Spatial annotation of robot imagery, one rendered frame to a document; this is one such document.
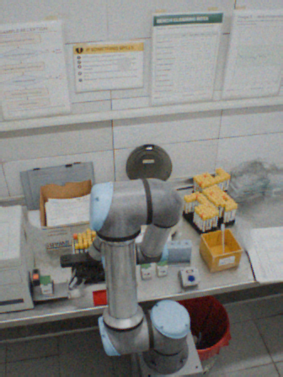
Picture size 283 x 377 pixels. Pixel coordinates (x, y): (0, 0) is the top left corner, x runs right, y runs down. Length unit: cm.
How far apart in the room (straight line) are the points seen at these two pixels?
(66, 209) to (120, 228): 96
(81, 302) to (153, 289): 29
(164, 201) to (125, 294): 29
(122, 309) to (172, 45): 108
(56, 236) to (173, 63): 88
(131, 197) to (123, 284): 25
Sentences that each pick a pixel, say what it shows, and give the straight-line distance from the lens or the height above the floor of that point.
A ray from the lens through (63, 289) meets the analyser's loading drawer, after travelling 165.
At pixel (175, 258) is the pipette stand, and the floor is 91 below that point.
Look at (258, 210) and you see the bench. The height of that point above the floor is 87.
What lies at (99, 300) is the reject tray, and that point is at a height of 88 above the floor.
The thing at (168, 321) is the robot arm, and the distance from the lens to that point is 123.
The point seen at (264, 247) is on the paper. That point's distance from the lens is 188.
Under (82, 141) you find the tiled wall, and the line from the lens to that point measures 191.
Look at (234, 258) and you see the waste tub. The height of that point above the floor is 93.
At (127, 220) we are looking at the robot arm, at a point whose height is 153.
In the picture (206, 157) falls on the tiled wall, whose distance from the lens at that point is 211.
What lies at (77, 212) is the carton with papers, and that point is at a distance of 192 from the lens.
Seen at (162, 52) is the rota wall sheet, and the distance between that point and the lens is 176.
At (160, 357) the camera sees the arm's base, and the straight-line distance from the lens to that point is 135.
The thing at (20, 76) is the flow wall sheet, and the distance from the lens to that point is 175.
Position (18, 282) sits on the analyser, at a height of 104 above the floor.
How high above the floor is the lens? 220
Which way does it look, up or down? 39 degrees down
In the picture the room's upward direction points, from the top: straight up
